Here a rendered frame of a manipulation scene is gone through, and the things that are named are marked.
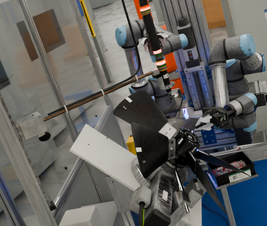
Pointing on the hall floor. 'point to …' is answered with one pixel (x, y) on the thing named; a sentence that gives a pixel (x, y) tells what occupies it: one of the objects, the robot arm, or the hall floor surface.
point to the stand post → (130, 218)
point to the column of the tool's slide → (15, 152)
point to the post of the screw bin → (228, 206)
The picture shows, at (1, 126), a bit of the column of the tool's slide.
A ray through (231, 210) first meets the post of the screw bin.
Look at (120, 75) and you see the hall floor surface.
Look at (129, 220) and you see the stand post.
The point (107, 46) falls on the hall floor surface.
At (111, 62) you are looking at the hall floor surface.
